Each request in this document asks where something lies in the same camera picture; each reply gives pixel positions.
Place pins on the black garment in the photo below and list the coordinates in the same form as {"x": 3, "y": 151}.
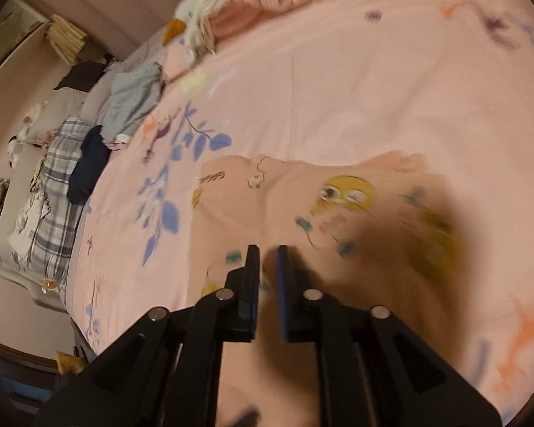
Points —
{"x": 82, "y": 75}

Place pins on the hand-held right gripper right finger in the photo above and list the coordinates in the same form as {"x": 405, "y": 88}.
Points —
{"x": 284, "y": 293}

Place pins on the grey plaid cloth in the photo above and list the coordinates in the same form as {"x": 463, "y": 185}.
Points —
{"x": 55, "y": 213}

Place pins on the pink floral bedsheet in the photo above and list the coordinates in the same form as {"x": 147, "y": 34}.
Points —
{"x": 338, "y": 98}

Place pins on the yellow packet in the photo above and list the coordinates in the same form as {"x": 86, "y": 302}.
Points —
{"x": 69, "y": 362}

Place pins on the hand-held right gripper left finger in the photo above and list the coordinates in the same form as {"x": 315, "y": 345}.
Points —
{"x": 251, "y": 284}

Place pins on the orange cloth item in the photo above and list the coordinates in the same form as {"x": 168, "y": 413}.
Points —
{"x": 176, "y": 30}

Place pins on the peach cartoon-print garment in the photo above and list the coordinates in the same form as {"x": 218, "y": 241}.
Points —
{"x": 293, "y": 204}

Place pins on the navy garment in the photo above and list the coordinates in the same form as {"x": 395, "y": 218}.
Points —
{"x": 89, "y": 164}

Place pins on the white printed cloth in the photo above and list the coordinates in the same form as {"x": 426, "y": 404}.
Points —
{"x": 24, "y": 227}

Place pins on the grey garment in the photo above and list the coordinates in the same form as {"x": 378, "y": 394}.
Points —
{"x": 131, "y": 95}

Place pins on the white fluffy blanket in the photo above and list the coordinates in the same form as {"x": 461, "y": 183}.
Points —
{"x": 204, "y": 13}

